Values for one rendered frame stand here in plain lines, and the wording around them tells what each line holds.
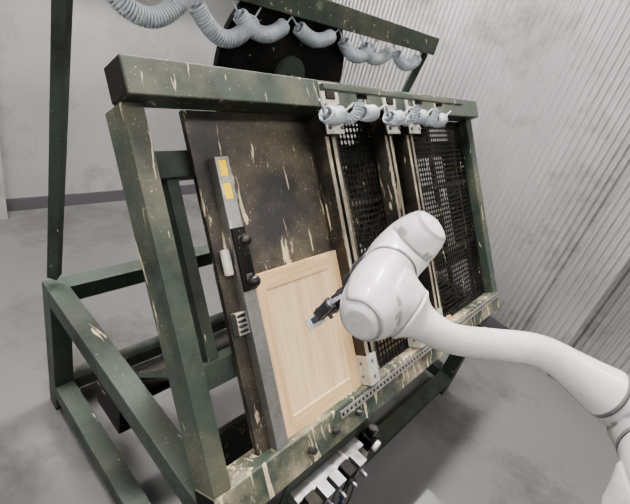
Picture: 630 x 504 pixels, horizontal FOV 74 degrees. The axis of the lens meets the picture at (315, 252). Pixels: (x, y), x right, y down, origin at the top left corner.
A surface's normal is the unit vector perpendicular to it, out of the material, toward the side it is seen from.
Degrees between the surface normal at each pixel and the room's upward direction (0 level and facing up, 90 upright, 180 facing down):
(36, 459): 0
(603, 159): 90
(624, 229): 90
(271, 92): 55
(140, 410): 0
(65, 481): 0
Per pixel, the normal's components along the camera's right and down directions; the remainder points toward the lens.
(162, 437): 0.25, -0.84
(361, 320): -0.55, 0.40
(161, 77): 0.72, -0.07
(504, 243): -0.69, 0.18
